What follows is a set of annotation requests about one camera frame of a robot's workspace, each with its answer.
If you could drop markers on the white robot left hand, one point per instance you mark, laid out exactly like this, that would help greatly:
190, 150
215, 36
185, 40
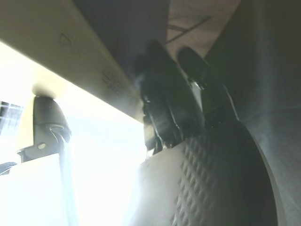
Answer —
200, 176

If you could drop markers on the beige hardcover book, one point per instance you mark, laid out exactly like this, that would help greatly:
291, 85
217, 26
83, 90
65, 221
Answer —
70, 47

